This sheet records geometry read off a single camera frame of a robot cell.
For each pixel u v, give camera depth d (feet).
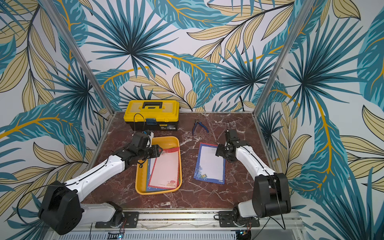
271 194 1.40
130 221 2.41
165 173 2.95
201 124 3.71
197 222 2.41
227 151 2.15
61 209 1.31
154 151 2.44
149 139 2.22
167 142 3.46
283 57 2.83
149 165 2.96
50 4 2.21
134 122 3.14
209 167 3.04
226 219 2.41
